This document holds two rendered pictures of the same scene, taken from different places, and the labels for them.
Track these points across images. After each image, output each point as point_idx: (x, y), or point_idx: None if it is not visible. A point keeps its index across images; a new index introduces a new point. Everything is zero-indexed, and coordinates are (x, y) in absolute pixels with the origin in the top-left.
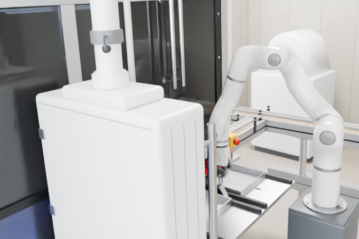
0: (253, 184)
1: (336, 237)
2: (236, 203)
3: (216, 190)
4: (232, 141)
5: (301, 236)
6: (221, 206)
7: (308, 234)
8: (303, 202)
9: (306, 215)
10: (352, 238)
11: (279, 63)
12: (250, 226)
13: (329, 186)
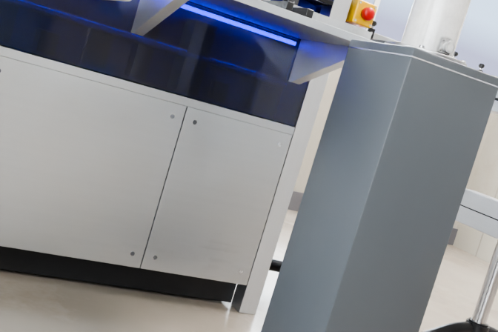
0: (330, 24)
1: (396, 78)
2: (266, 1)
3: None
4: (359, 7)
5: (350, 93)
6: None
7: (360, 86)
8: None
9: (369, 45)
10: (450, 138)
11: None
12: (249, 3)
13: (432, 1)
